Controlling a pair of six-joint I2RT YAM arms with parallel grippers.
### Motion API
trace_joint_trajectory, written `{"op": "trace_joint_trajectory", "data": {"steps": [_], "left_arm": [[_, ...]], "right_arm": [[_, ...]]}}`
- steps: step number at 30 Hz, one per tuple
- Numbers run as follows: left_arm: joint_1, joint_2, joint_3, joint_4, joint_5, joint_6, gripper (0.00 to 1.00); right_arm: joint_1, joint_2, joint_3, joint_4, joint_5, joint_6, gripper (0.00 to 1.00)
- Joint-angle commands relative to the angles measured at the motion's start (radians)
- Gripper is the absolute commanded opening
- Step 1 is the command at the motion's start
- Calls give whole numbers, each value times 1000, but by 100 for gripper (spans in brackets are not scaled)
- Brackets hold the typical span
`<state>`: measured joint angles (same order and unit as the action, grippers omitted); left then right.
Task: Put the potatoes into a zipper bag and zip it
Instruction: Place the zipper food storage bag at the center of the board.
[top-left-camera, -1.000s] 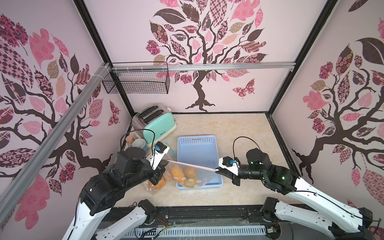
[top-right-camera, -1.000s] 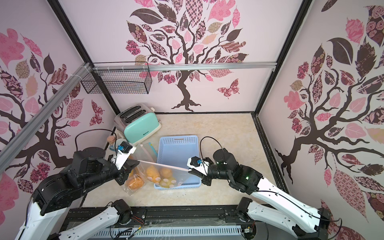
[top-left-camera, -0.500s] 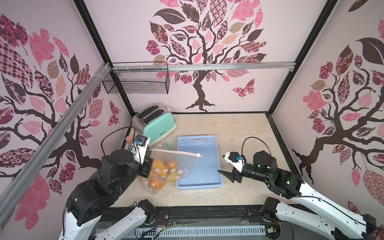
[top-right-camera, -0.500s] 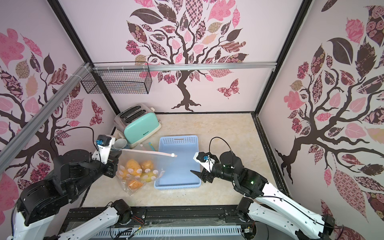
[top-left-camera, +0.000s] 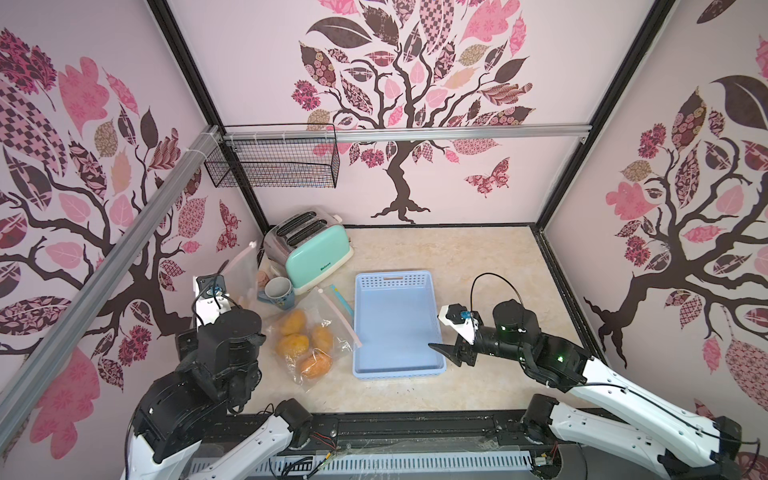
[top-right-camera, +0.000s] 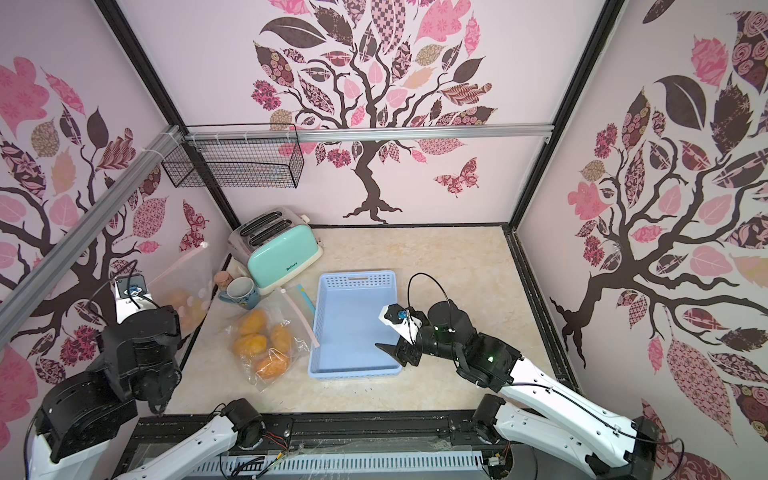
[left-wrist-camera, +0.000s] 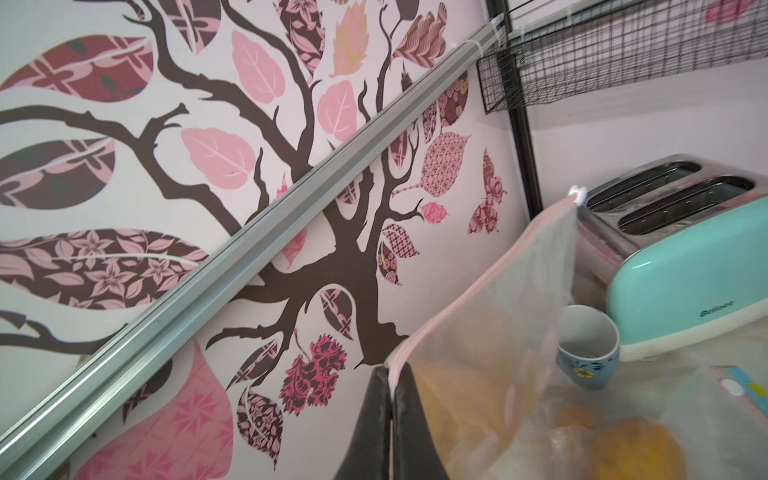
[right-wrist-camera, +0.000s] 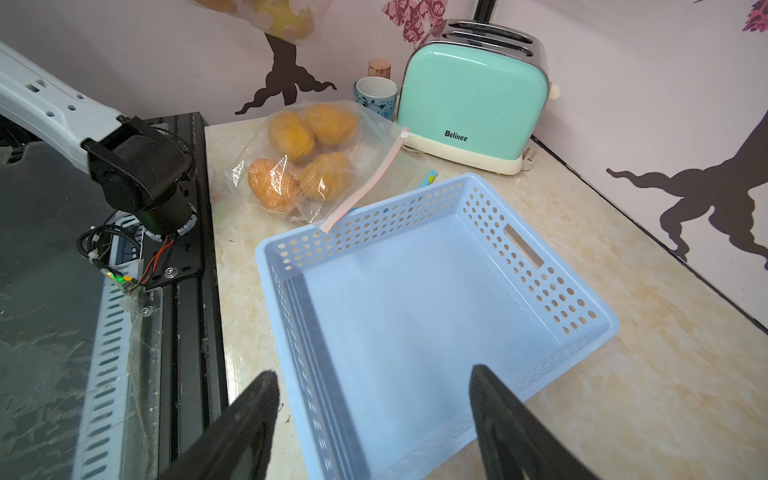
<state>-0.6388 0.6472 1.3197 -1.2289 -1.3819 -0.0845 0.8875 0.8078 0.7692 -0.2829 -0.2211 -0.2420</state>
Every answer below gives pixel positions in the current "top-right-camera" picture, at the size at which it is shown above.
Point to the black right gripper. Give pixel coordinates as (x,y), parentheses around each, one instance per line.
(409,347)

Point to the light blue perforated plastic basket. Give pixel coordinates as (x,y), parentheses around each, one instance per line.
(347,326)

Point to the reddish orange potato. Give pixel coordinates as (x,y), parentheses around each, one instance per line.
(253,322)

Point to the clear blue zipper bag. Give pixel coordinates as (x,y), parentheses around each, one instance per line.
(284,298)

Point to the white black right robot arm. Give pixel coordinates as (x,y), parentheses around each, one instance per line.
(523,404)

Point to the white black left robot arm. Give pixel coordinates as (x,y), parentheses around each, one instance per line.
(80,416)

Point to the reddish potato lower centre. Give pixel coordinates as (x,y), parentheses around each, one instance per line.
(282,339)

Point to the mint green silver toaster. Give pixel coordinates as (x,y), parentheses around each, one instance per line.
(274,248)

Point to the white blue ceramic mug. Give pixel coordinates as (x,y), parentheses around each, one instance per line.
(241,291)

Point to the small pink cup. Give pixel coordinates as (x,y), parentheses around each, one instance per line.
(223,279)

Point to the black base frame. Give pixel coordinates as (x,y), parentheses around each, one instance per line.
(341,432)

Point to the white slotted cable duct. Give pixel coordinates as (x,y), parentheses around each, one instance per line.
(400,465)

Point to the aluminium rail back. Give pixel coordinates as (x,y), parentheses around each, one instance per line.
(379,134)

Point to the aluminium rail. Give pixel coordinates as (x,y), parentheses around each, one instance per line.
(379,134)
(23,300)

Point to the black wire wall basket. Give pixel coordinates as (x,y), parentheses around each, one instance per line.
(266,156)

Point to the aluminium rail left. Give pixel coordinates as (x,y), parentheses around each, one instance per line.
(23,300)

